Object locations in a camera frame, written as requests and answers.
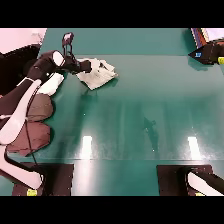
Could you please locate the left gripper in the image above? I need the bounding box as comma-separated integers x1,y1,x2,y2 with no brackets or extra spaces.
63,56,93,75

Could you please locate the white shirt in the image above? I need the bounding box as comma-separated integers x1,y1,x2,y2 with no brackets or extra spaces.
75,57,120,91

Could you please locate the black cable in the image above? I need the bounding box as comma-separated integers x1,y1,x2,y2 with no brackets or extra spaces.
24,96,46,188

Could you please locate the white garment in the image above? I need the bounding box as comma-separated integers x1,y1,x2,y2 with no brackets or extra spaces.
37,72,65,97

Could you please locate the dark brown garment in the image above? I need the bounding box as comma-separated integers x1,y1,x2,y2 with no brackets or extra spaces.
6,120,52,158

